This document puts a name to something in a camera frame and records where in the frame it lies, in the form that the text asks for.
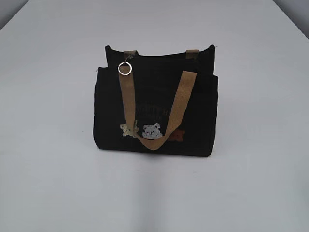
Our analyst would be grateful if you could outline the silver metal key ring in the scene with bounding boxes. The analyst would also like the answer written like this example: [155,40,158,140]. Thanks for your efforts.
[117,61,133,76]

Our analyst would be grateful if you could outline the black canvas tote bag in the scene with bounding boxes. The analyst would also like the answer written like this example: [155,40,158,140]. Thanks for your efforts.
[93,45,218,157]

